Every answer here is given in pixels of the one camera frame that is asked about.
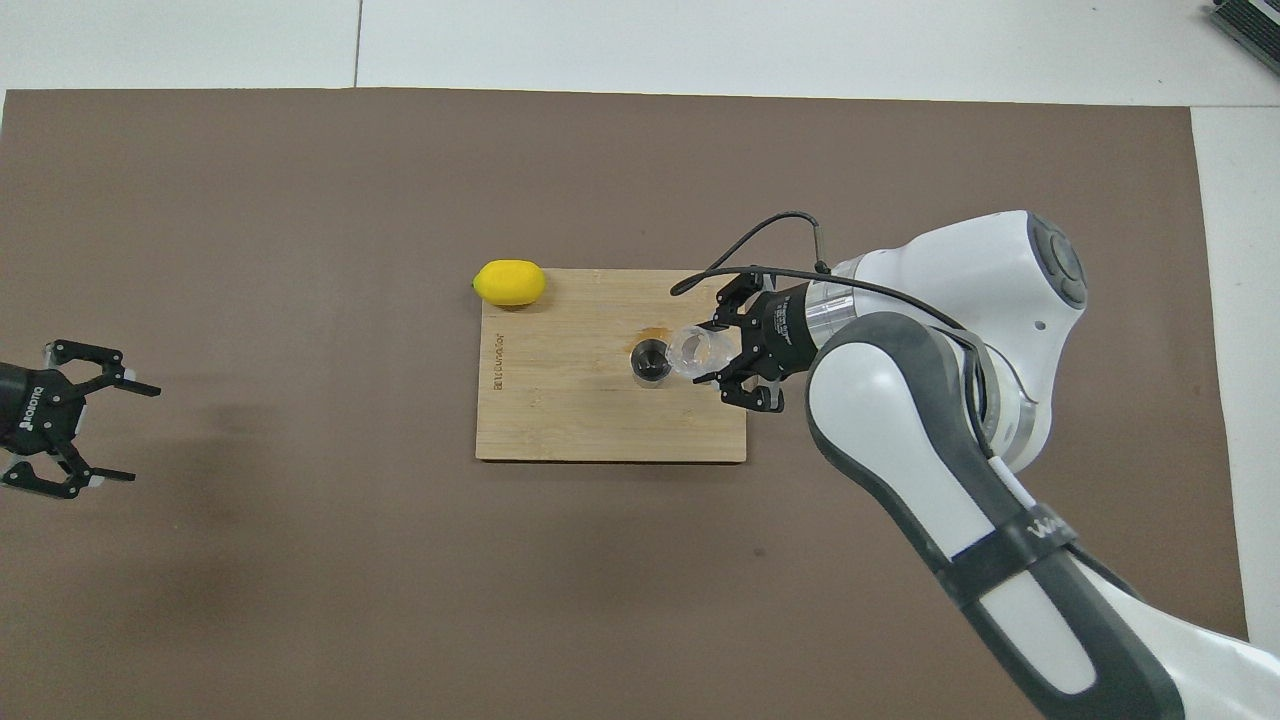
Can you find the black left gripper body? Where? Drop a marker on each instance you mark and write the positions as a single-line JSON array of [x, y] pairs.
[[28, 410]]

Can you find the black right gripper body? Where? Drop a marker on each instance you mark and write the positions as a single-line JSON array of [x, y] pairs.
[[780, 335]]

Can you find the small clear glass cup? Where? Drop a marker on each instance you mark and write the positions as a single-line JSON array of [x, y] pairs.
[[700, 350]]

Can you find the steel double jigger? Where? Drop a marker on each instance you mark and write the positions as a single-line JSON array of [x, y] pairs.
[[650, 360]]

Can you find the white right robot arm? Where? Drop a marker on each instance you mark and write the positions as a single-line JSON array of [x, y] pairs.
[[980, 280]]

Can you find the wooden cutting board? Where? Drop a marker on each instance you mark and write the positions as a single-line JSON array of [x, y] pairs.
[[560, 400]]

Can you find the yellow lemon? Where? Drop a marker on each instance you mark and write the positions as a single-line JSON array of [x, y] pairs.
[[510, 282]]

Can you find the brown table mat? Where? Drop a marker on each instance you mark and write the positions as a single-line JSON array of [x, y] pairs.
[[300, 580]]

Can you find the grey ribbed device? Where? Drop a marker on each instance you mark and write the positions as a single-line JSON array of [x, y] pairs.
[[1255, 25]]

